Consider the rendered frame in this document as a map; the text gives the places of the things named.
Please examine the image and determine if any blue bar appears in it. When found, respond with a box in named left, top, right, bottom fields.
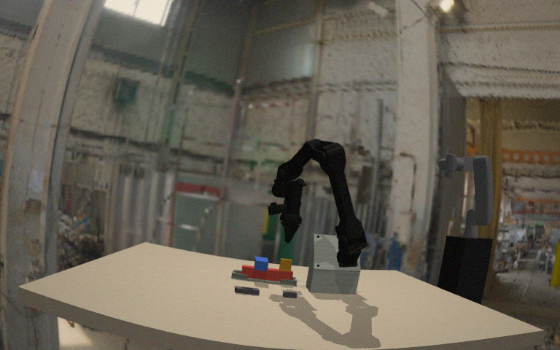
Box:
left=254, top=257, right=269, bottom=271

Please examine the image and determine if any red block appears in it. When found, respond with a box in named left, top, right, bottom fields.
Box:
left=241, top=265, right=293, bottom=281

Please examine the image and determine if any yellow rectangular block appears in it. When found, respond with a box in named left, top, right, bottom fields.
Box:
left=279, top=259, right=292, bottom=271

